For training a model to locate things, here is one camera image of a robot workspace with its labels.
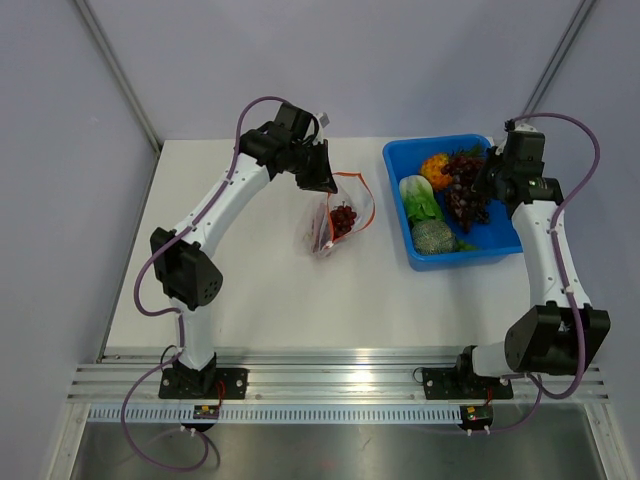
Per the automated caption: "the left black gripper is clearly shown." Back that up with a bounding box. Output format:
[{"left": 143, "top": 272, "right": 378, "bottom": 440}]
[{"left": 288, "top": 139, "right": 337, "bottom": 193}]

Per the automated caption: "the dark purple grape bunch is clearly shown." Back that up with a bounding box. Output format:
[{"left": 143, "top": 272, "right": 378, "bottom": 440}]
[{"left": 441, "top": 155, "right": 490, "bottom": 234}]

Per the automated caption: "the clear zip bag orange zipper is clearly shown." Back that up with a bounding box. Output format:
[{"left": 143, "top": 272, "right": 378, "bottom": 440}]
[{"left": 296, "top": 172, "right": 376, "bottom": 258}]

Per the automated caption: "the red grape bunch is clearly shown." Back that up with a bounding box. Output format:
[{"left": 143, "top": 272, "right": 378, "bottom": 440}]
[{"left": 330, "top": 204, "right": 357, "bottom": 239}]

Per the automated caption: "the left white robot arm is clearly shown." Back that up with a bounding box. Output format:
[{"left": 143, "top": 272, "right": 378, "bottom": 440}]
[{"left": 150, "top": 102, "right": 337, "bottom": 400}]

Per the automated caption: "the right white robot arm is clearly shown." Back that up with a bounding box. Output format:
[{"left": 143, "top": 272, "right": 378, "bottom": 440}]
[{"left": 453, "top": 121, "right": 611, "bottom": 400}]

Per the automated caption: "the orange toy pineapple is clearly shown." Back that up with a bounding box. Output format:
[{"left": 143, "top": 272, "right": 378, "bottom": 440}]
[{"left": 419, "top": 153, "right": 452, "bottom": 192}]

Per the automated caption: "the small green grape bunch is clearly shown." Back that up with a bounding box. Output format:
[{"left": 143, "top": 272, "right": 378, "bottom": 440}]
[{"left": 456, "top": 240, "right": 479, "bottom": 252}]

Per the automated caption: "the green cabbage toy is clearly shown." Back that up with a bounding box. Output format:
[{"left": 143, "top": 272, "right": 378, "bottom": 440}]
[{"left": 399, "top": 175, "right": 444, "bottom": 225}]

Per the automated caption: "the green cantaloupe melon toy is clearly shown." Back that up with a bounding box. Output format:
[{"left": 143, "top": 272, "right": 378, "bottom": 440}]
[{"left": 411, "top": 219, "right": 457, "bottom": 255}]

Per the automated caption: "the blue plastic bin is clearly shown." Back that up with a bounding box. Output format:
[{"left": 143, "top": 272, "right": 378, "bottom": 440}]
[{"left": 382, "top": 134, "right": 522, "bottom": 271}]

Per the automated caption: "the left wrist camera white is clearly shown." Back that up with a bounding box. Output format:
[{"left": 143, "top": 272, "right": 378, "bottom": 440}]
[{"left": 315, "top": 112, "right": 330, "bottom": 128}]

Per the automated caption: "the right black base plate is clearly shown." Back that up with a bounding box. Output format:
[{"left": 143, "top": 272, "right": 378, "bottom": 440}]
[{"left": 415, "top": 367, "right": 514, "bottom": 401}]

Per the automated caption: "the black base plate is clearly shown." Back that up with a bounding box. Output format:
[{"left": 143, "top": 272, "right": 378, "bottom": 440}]
[
  {"left": 158, "top": 367, "right": 249, "bottom": 400},
  {"left": 415, "top": 367, "right": 514, "bottom": 401}
]

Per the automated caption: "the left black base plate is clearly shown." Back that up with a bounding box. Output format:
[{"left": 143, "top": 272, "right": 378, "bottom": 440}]
[{"left": 158, "top": 367, "right": 249, "bottom": 400}]

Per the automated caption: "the aluminium rail frame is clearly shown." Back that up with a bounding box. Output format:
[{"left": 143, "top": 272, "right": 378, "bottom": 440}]
[{"left": 67, "top": 344, "right": 611, "bottom": 406}]

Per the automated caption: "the white slotted cable duct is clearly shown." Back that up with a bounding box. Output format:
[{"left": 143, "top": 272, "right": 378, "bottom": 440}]
[{"left": 88, "top": 403, "right": 462, "bottom": 425}]

